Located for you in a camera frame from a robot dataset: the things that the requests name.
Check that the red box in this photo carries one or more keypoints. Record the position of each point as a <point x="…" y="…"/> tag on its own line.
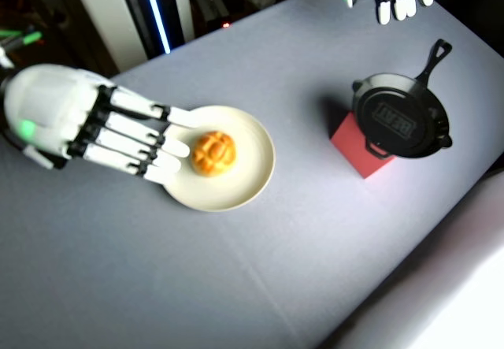
<point x="354" y="150"/>

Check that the black cast iron skillet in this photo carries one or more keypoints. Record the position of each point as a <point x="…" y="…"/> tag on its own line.
<point x="397" y="120"/>

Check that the grey table cloth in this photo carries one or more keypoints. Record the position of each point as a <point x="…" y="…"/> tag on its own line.
<point x="197" y="266"/>

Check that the golden toy bread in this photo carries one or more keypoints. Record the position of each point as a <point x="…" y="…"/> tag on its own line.
<point x="213" y="153"/>

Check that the cream round plate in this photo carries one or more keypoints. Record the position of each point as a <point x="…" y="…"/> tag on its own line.
<point x="246" y="171"/>

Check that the blue light strip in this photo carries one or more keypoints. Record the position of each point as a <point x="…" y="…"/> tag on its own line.
<point x="155" y="10"/>

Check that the white pillar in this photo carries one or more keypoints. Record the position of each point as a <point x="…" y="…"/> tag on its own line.
<point x="106" y="14"/>

